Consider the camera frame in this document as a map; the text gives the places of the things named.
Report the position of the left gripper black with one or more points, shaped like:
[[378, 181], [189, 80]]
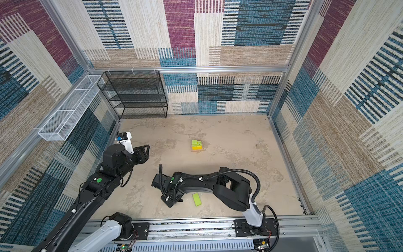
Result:
[[140, 154]]

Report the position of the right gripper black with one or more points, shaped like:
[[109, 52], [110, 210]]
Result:
[[169, 202]]

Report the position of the long green block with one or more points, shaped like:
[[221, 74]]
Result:
[[197, 200], [198, 145]]

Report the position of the natural wood block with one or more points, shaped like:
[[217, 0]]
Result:
[[197, 150]]

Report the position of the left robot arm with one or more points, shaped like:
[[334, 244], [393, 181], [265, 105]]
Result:
[[94, 192]]

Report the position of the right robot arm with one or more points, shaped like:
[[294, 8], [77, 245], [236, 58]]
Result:
[[236, 188]]

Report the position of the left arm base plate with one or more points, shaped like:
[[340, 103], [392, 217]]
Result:
[[133, 232]]

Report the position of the black mesh wire shelf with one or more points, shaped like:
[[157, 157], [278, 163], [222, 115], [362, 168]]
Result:
[[135, 94]]

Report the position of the white mesh wall basket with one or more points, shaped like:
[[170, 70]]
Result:
[[61, 124]]

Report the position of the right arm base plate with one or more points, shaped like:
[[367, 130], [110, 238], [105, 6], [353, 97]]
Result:
[[243, 229]]

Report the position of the aluminium front rail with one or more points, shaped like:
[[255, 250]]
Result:
[[297, 234]]

